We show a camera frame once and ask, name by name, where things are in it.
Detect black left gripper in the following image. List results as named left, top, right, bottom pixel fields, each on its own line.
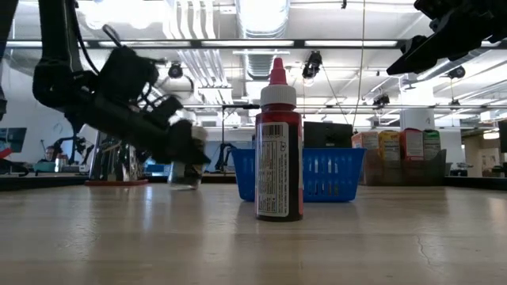
left=66, top=92, right=212, bottom=165

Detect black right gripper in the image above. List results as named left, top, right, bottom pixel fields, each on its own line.
left=386, top=0, right=507, bottom=76

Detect glass jar with gold lid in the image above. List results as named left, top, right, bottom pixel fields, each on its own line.
left=168, top=118, right=210, bottom=192

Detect yellow Corn Pops cereal box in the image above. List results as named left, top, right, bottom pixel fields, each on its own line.
left=378, top=130, right=402, bottom=186

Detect orange Mini Wheats cereal box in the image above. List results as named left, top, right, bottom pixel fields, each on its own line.
left=351, top=131, right=380, bottom=186

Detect red icing tube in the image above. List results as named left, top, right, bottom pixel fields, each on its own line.
left=255, top=57, right=305, bottom=222

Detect blue plastic basket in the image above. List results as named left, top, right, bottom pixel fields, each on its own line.
left=231, top=147, right=368, bottom=203

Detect grey plastic bin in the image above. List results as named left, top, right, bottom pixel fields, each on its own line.
left=345, top=149, right=448, bottom=187

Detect person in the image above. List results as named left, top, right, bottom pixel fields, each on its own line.
left=38, top=145, right=59, bottom=164

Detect black background table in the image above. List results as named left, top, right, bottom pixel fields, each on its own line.
left=443, top=175, right=507, bottom=191

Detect metal grater with red handle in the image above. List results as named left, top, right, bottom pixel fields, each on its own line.
left=85, top=130, right=150, bottom=187

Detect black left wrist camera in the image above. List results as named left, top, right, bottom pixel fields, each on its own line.
left=98, top=45, right=160, bottom=105

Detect black ceiling camera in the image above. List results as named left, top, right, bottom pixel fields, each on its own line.
left=301, top=50, right=323, bottom=81

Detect black overhead frame bar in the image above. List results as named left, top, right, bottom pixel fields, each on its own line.
left=6, top=38, right=507, bottom=51

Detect silver ventilation duct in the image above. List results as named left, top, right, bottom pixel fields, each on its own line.
left=233, top=0, right=292, bottom=82

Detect black table edge rail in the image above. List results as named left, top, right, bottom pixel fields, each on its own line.
left=0, top=173, right=238, bottom=192

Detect dark wall screen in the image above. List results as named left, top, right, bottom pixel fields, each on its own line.
left=0, top=127, right=29, bottom=154

